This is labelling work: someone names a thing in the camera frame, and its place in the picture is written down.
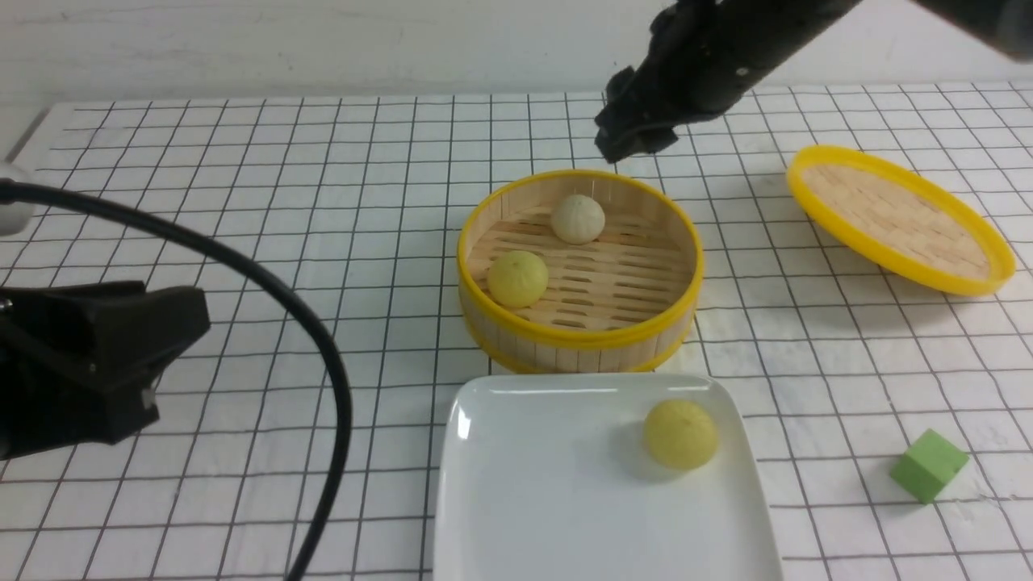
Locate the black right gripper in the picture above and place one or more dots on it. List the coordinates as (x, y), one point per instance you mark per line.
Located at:
(703, 56)

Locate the white square plate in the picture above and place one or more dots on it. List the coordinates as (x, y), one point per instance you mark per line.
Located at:
(545, 477)

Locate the white grid tablecloth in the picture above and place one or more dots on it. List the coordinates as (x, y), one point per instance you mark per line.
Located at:
(837, 365)

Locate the yellow steamed bun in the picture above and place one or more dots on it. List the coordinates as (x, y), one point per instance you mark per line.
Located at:
(680, 435)
(517, 279)

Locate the bamboo steamer basket yellow rim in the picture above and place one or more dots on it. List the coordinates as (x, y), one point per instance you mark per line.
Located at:
(624, 302)

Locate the green foam cube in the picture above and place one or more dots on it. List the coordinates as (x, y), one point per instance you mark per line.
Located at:
(928, 466)

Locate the yellow rimmed woven steamer lid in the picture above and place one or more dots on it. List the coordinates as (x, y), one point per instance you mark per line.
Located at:
(900, 221)

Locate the beige steamed bun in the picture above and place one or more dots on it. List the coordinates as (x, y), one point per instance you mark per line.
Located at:
(577, 219)

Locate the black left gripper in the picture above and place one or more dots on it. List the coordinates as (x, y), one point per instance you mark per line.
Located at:
(79, 363)

